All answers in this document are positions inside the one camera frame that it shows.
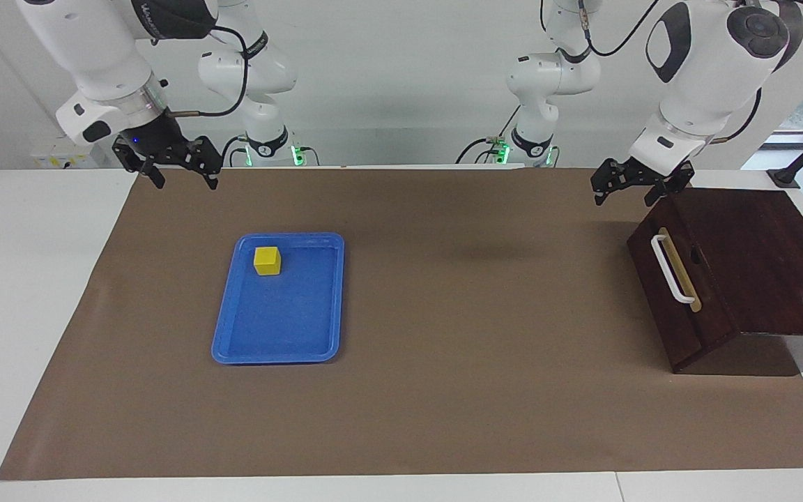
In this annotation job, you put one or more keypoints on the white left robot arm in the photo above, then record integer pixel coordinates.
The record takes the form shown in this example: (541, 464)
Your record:
(708, 70)

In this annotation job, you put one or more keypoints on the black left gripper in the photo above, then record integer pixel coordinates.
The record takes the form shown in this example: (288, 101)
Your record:
(642, 174)

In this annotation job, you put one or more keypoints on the yellow cube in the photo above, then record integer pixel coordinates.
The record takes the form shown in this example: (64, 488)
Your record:
(267, 261)

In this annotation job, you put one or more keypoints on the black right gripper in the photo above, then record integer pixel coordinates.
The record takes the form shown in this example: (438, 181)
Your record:
(164, 143)

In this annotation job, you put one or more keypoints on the white box with yellow labels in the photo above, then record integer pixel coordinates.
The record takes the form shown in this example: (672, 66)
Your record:
(60, 159)

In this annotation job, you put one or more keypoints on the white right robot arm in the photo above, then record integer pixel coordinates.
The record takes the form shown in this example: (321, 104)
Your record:
(109, 49)

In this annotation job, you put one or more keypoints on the dark wooden drawer cabinet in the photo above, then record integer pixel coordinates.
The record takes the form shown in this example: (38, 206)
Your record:
(764, 265)

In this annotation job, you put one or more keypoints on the brown table mat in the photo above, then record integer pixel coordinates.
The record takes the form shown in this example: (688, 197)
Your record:
(443, 348)

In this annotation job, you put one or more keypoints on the blue plastic tray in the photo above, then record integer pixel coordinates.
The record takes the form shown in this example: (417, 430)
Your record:
(290, 314)

